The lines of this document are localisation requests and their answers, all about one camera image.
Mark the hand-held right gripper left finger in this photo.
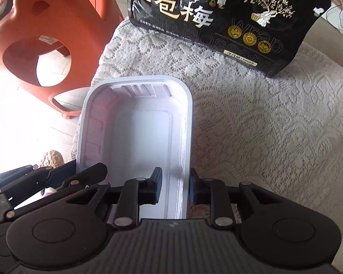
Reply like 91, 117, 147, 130
67, 167, 163, 228

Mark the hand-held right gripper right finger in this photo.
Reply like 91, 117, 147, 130
188, 168, 289, 228

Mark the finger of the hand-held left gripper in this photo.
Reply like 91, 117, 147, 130
5, 162, 108, 221
0, 161, 78, 206

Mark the white rectangular plastic tray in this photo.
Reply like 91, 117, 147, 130
76, 75, 194, 221

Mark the tan textured object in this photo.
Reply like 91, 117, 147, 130
39, 149, 65, 168

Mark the white lace tablecloth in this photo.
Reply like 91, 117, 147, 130
74, 16, 343, 252

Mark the black snack bag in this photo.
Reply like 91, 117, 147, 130
123, 0, 332, 78

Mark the orange plastic stool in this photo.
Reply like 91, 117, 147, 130
0, 0, 125, 119

